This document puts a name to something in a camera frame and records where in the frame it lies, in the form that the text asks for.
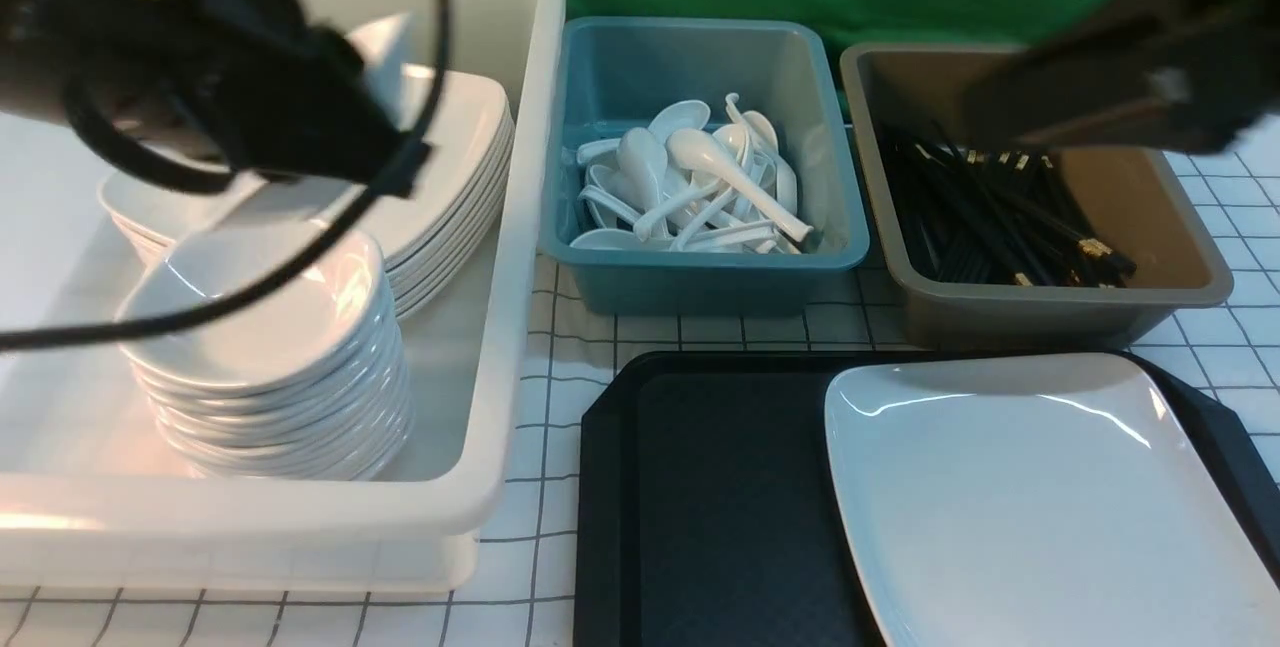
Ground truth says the small white sauce bowl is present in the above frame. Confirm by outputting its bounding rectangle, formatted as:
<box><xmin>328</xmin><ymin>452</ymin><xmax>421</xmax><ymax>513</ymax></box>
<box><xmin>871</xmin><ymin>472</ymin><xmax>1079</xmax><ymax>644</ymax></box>
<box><xmin>346</xmin><ymin>12</ymin><xmax>413</xmax><ymax>123</ymax></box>

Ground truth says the teal plastic bin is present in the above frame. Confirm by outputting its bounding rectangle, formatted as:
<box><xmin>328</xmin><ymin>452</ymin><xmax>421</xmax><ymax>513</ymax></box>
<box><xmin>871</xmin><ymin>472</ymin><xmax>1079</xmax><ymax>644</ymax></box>
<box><xmin>541</xmin><ymin>17</ymin><xmax>870</xmax><ymax>316</ymax></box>

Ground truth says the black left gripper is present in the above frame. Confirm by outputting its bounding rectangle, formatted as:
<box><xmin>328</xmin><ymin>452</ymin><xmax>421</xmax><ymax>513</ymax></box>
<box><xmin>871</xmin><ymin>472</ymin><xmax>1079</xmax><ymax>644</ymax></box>
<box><xmin>189</xmin><ymin>0</ymin><xmax>431</xmax><ymax>200</ymax></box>

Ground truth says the pile of black chopsticks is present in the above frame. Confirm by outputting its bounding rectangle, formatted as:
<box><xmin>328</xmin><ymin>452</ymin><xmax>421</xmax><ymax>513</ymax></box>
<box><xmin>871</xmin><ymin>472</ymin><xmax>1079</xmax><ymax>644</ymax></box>
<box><xmin>876</xmin><ymin>123</ymin><xmax>1138</xmax><ymax>288</ymax></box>

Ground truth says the pile of white spoons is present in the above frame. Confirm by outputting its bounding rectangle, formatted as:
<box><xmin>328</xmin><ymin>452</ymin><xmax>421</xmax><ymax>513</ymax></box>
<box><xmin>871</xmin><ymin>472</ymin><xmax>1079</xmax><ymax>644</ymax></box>
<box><xmin>570</xmin><ymin>92</ymin><xmax>819</xmax><ymax>255</ymax></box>

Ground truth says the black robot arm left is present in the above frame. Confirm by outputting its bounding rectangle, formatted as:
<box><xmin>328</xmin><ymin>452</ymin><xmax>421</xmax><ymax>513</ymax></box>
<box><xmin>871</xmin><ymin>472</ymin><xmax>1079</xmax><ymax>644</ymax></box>
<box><xmin>1</xmin><ymin>0</ymin><xmax>430</xmax><ymax>199</ymax></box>

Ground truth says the large white plastic tub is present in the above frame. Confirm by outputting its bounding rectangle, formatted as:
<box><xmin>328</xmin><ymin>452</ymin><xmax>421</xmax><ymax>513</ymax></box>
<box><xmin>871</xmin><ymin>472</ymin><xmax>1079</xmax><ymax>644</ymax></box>
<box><xmin>1</xmin><ymin>0</ymin><xmax>564</xmax><ymax>600</ymax></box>

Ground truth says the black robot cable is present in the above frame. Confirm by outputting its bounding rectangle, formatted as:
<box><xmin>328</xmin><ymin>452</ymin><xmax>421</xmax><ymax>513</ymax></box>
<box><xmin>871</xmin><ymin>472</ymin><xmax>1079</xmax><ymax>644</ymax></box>
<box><xmin>0</xmin><ymin>0</ymin><xmax>451</xmax><ymax>354</ymax></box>

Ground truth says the black plastic serving tray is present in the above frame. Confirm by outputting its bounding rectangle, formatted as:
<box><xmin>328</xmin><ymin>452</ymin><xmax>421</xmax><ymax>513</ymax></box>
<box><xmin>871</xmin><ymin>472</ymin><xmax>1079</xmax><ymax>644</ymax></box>
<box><xmin>573</xmin><ymin>351</ymin><xmax>1277</xmax><ymax>646</ymax></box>

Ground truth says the large white square plate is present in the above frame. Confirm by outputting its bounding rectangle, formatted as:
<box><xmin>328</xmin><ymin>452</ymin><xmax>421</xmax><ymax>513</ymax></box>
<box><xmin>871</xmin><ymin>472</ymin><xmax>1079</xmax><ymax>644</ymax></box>
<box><xmin>824</xmin><ymin>354</ymin><xmax>1279</xmax><ymax>646</ymax></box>

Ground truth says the stack of white sauce bowls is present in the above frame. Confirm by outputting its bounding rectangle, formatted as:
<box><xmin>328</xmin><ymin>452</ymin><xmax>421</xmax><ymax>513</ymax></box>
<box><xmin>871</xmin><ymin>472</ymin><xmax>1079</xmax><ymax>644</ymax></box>
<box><xmin>122</xmin><ymin>231</ymin><xmax>416</xmax><ymax>480</ymax></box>

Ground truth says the brown plastic bin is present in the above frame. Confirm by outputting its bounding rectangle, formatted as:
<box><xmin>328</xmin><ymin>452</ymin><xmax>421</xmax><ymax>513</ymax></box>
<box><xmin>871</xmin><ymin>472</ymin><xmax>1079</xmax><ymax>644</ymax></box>
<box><xmin>838</xmin><ymin>44</ymin><xmax>1235</xmax><ymax>350</ymax></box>

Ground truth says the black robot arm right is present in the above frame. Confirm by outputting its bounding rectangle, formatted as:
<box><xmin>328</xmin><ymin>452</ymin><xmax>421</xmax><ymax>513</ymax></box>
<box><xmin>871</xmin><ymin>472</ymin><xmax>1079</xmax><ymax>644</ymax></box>
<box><xmin>959</xmin><ymin>0</ymin><xmax>1279</xmax><ymax>154</ymax></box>

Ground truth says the stack of white square plates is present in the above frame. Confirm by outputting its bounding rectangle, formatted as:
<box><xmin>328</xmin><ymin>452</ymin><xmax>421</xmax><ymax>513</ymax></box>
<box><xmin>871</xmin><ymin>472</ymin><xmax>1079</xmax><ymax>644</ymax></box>
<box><xmin>99</xmin><ymin>72</ymin><xmax>515</xmax><ymax>320</ymax></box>

